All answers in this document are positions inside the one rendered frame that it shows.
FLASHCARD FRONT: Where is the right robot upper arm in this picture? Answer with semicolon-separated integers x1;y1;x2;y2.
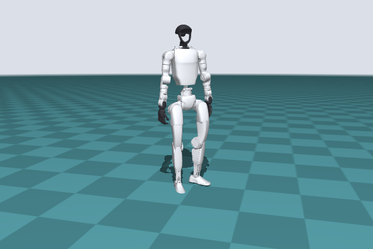
162;51;174;84

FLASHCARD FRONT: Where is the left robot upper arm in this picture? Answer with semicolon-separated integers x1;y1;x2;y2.
197;50;211;82

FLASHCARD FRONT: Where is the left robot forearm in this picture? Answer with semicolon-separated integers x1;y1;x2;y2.
202;80;212;101

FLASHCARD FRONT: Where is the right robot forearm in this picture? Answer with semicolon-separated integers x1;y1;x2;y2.
158;75;168;106

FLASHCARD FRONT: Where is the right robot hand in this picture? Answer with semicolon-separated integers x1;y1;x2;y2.
158;101;169;124

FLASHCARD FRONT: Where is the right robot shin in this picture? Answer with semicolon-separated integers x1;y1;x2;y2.
171;142;182;184

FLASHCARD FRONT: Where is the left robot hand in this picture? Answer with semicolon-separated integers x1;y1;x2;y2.
205;96;212;117

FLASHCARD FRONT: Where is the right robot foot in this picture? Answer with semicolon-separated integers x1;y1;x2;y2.
174;180;185;194

